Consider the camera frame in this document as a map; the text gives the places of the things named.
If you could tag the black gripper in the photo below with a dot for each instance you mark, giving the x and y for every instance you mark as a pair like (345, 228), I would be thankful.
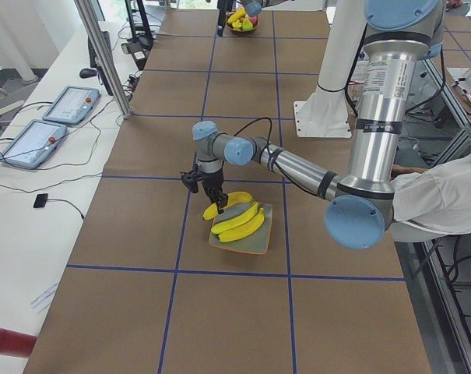
(212, 181)

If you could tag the yellow banana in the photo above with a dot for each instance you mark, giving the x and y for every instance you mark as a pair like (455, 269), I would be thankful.
(211, 212)
(237, 220)
(244, 230)
(239, 197)

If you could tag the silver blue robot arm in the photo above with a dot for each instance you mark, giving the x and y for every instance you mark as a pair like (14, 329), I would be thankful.
(254, 7)

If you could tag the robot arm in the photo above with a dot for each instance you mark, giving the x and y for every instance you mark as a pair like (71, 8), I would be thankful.
(361, 93)

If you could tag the square blue-green ceramic plate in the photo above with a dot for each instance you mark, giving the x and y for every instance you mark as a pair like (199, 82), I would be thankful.
(256, 243)

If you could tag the woven wicker basket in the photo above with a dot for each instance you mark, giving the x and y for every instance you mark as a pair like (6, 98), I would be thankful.
(236, 27)

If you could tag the upper teach pendant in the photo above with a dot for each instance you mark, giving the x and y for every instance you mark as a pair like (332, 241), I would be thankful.
(72, 105)

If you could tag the teach pendant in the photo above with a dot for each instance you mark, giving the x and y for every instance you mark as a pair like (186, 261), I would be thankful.
(34, 144)
(72, 105)

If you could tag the small black device on table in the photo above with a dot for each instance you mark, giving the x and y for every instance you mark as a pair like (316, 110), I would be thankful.
(40, 201)

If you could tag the black computer mouse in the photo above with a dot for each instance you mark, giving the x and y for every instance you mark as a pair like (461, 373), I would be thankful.
(87, 73)

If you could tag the lower teach pendant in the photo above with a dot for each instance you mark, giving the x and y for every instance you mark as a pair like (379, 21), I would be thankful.
(34, 144)

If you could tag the seated person in white shirt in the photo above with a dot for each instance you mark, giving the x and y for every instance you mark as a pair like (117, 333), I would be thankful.
(431, 203)

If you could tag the red fire extinguisher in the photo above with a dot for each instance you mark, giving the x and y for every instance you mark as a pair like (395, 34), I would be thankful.
(16, 344)

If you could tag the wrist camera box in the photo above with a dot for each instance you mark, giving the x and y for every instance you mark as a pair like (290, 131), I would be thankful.
(191, 179)

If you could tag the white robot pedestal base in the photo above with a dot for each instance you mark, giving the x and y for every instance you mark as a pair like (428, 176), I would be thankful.
(324, 114)

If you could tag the aluminium frame post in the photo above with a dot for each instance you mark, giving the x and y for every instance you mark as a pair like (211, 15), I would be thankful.
(104, 56)

